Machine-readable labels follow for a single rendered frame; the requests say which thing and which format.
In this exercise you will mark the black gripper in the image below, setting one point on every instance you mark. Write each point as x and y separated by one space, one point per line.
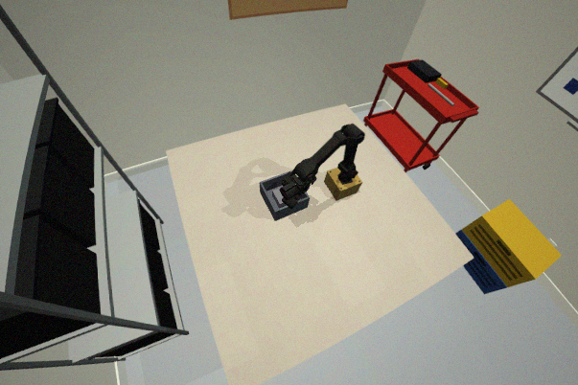
293 201

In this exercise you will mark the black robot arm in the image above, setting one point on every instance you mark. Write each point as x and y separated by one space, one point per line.
307 169

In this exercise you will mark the white square plate with hole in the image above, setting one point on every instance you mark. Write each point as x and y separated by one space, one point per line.
278 198

